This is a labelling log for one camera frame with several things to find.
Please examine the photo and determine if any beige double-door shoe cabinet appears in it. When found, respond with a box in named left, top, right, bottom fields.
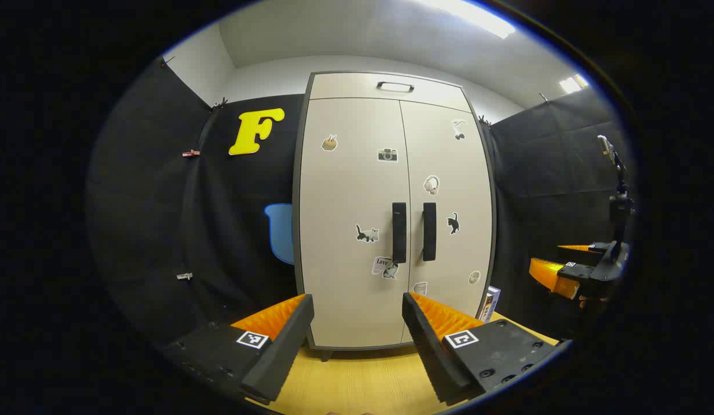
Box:
left=292, top=70, right=498, bottom=361

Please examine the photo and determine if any white book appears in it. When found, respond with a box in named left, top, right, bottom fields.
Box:
left=482, top=286, right=501, bottom=323

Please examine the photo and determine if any black backdrop cloth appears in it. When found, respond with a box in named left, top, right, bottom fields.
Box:
left=86, top=58, right=637, bottom=346

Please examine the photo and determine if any beige cabinet door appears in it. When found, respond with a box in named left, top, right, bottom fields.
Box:
left=299, top=98, right=412, bottom=350
left=399, top=101, right=495, bottom=344

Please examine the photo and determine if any black door handle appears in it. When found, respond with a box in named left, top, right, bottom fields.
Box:
left=392, top=202, right=408, bottom=265
left=422, top=202, right=437, bottom=262

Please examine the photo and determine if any small ceiling light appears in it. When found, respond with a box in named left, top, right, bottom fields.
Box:
left=559, top=74, right=589, bottom=94

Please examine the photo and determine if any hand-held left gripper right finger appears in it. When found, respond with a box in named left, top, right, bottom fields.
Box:
left=401, top=291, right=572, bottom=406

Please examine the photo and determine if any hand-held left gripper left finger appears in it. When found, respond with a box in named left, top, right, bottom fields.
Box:
left=161, top=293, right=315, bottom=405

